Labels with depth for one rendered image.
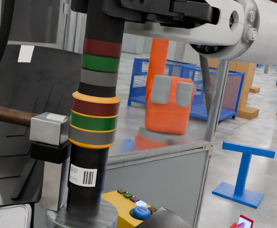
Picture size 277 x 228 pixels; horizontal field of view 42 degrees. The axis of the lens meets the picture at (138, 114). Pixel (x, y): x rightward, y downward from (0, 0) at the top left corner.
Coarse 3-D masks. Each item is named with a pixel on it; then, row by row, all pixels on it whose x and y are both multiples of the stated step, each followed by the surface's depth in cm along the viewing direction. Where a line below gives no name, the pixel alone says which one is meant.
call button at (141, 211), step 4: (136, 208) 83; (140, 208) 83; (144, 208) 83; (136, 212) 81; (140, 212) 81; (144, 212) 81; (148, 212) 82; (136, 216) 81; (140, 216) 80; (144, 216) 80; (148, 216) 81
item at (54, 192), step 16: (32, 128) 33; (48, 128) 33; (64, 128) 34; (32, 144) 33; (48, 144) 33; (64, 144) 34; (48, 160) 33; (64, 160) 34; (48, 176) 34; (64, 176) 35; (48, 192) 34; (64, 192) 35; (48, 208) 34; (64, 208) 35; (112, 208) 37; (48, 224) 33; (64, 224) 32; (80, 224) 33; (96, 224) 33; (112, 224) 34
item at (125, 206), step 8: (112, 192) 91; (112, 200) 87; (120, 200) 87; (128, 200) 88; (120, 208) 84; (128, 208) 84; (120, 216) 80; (128, 216) 81; (120, 224) 80; (128, 224) 78; (136, 224) 78
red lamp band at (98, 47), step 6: (84, 42) 31; (90, 42) 31; (96, 42) 30; (102, 42) 30; (108, 42) 30; (84, 48) 31; (90, 48) 31; (96, 48) 30; (102, 48) 30; (108, 48) 31; (114, 48) 31; (120, 48) 32; (96, 54) 31; (102, 54) 31; (108, 54) 31; (114, 54) 31; (120, 54) 32
